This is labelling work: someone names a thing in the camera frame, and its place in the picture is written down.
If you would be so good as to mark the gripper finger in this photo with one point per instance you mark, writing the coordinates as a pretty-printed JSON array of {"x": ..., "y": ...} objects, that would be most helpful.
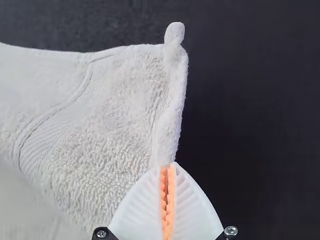
[
  {"x": 137, "y": 215},
  {"x": 192, "y": 215}
]

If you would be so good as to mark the pale towel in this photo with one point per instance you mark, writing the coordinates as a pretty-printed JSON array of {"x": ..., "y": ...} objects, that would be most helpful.
[{"x": 87, "y": 125}]

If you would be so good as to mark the black mat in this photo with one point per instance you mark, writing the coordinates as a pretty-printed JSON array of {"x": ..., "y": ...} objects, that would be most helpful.
[{"x": 250, "y": 100}]

